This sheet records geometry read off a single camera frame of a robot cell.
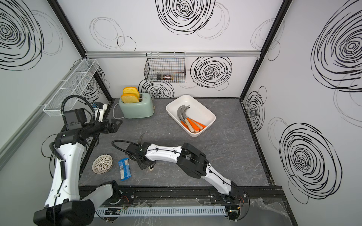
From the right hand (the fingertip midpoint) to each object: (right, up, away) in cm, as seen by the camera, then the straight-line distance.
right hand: (146, 163), depth 86 cm
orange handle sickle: (+29, +23, +13) cm, 39 cm away
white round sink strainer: (-26, 0, -2) cm, 26 cm away
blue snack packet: (-12, -2, -3) cm, 12 cm away
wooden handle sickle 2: (+27, +22, +11) cm, 37 cm away
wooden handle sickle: (+3, -2, -4) cm, 5 cm away
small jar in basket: (+11, +54, +3) cm, 55 cm away
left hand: (-14, +27, -13) cm, 33 cm away
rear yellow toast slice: (-14, +47, +10) cm, 50 cm away
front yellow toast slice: (-13, +41, +8) cm, 44 cm away
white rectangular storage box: (+33, +32, +23) cm, 52 cm away
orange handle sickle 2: (+35, +22, +14) cm, 44 cm away
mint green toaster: (-5, +34, +14) cm, 37 cm away
